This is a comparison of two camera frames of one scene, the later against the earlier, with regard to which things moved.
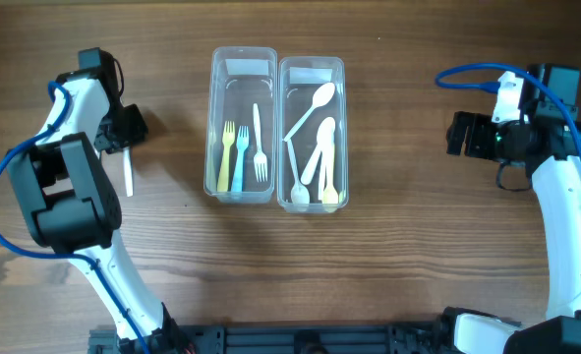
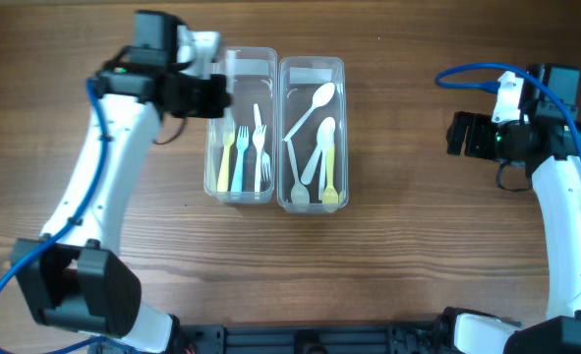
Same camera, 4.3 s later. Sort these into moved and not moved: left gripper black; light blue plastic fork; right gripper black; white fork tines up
Moved: white fork tines up; left gripper black
Not moved: right gripper black; light blue plastic fork
